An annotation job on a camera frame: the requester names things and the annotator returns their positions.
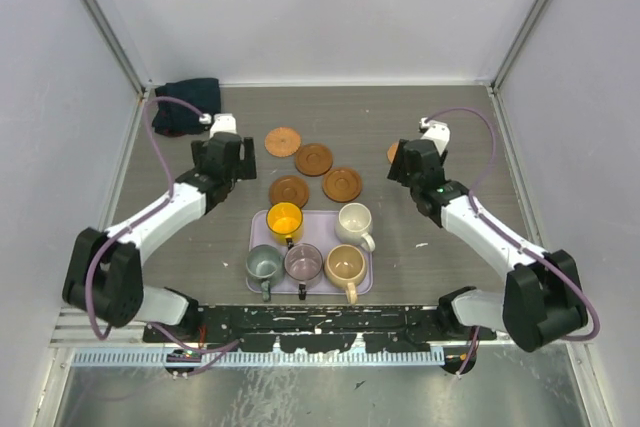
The yellow glass mug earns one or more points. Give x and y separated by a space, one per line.
285 222

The beige ceramic mug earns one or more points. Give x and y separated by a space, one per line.
346 268

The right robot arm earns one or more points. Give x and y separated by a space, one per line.
542 300

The grey-green ceramic mug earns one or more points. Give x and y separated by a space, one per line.
265 269

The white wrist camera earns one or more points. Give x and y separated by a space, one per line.
222 122
435 131

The white ceramic mug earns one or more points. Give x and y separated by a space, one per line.
353 226

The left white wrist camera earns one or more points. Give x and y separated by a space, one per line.
222 122

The slotted cable duct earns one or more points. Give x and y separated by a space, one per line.
164 356

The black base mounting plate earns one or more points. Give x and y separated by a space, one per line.
323 329

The woven rattan coaster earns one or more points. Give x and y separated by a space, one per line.
282 142
391 152

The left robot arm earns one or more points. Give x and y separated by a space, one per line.
104 276

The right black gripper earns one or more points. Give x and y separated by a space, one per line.
398 169

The dark blue folded cloth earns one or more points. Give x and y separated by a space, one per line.
175 120

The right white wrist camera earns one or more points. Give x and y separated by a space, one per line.
435 131

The brown wooden saucer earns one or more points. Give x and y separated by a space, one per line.
313 159
291 189
342 184

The purple glass mug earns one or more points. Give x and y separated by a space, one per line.
304 264

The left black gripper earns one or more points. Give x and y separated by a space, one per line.
244 167

